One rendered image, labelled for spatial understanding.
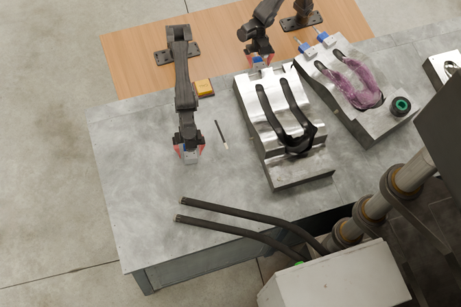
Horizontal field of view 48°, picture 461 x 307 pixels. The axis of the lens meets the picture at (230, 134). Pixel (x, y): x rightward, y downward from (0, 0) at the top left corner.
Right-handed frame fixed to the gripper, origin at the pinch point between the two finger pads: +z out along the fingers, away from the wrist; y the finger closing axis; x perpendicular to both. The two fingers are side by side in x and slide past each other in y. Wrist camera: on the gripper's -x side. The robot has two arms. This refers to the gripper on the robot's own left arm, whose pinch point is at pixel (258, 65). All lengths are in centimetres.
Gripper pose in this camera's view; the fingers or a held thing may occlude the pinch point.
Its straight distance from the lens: 224.5
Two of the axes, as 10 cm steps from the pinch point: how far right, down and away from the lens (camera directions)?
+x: -2.3, -5.7, 7.9
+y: 9.7, -1.7, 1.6
